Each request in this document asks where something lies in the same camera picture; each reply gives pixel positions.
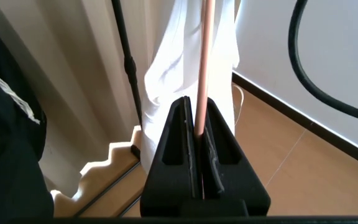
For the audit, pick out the pink clothes hanger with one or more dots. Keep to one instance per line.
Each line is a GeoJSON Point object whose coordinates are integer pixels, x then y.
{"type": "Point", "coordinates": [205, 62]}

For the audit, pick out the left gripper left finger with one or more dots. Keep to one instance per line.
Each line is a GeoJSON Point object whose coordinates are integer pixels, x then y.
{"type": "Point", "coordinates": [172, 180]}

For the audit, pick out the white curtain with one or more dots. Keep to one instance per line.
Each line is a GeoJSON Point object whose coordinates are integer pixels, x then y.
{"type": "Point", "coordinates": [73, 62]}

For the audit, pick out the black shorts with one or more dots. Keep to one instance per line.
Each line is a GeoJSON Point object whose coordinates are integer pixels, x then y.
{"type": "Point", "coordinates": [5, 155]}

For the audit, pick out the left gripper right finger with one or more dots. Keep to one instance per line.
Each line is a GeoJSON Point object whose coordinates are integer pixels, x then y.
{"type": "Point", "coordinates": [235, 183]}

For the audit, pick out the white garment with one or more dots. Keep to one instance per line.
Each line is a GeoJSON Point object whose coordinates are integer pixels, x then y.
{"type": "Point", "coordinates": [172, 62]}

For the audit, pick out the black clothes rack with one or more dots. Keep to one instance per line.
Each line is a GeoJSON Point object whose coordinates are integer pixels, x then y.
{"type": "Point", "coordinates": [130, 65]}

